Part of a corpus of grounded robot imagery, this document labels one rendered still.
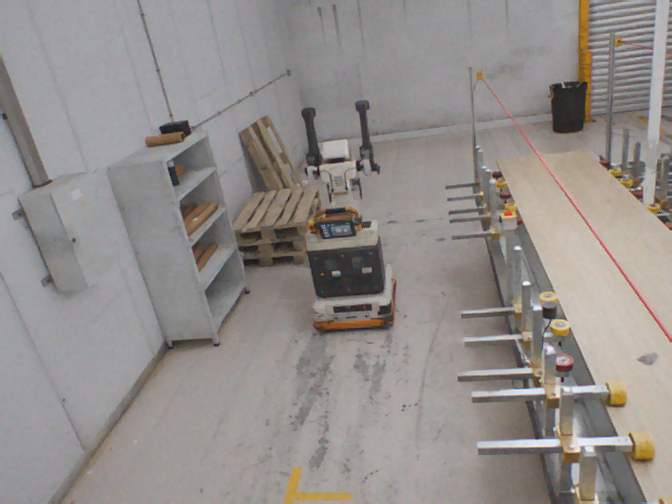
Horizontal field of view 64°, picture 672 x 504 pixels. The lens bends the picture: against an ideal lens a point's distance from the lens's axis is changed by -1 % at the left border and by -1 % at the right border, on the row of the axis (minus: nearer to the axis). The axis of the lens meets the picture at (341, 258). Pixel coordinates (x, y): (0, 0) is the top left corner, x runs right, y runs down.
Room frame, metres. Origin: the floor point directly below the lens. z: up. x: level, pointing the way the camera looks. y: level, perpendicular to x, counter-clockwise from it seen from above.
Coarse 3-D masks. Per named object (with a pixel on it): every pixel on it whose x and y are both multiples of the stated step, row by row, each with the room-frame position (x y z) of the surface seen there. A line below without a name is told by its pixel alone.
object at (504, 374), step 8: (528, 368) 1.76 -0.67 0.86; (464, 376) 1.78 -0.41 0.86; (472, 376) 1.78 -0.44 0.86; (480, 376) 1.77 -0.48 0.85; (488, 376) 1.76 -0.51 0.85; (496, 376) 1.76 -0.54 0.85; (504, 376) 1.75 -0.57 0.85; (512, 376) 1.74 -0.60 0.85; (520, 376) 1.74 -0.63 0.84; (528, 376) 1.73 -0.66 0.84; (560, 376) 1.70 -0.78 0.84
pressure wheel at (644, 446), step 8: (632, 432) 1.23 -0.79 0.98; (640, 432) 1.22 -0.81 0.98; (648, 432) 1.21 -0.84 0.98; (632, 440) 1.22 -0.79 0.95; (640, 440) 1.19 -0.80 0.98; (648, 440) 1.18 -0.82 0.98; (640, 448) 1.17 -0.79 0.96; (648, 448) 1.17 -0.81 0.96; (640, 456) 1.17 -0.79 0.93; (648, 456) 1.16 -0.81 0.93
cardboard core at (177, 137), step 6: (174, 132) 4.33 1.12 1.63; (180, 132) 4.30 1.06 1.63; (150, 138) 4.34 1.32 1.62; (156, 138) 4.33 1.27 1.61; (162, 138) 4.31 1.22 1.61; (168, 138) 4.30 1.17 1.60; (174, 138) 4.29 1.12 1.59; (180, 138) 4.30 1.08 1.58; (150, 144) 4.34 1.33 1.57; (156, 144) 4.33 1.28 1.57; (162, 144) 4.33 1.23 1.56
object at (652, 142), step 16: (656, 16) 3.14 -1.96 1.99; (656, 32) 3.12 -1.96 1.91; (656, 48) 3.11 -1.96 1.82; (656, 64) 3.10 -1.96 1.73; (656, 80) 3.10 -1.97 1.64; (656, 96) 3.10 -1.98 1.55; (656, 112) 3.10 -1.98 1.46; (656, 128) 3.10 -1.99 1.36; (656, 144) 3.10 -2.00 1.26; (656, 160) 3.10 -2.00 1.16
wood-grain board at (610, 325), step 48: (528, 192) 3.61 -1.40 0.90; (576, 192) 3.46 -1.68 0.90; (624, 192) 3.31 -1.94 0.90; (576, 240) 2.74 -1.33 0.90; (624, 240) 2.63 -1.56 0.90; (576, 288) 2.23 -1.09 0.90; (624, 288) 2.16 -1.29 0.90; (576, 336) 1.86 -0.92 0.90; (624, 336) 1.80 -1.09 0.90; (624, 432) 1.30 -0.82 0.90
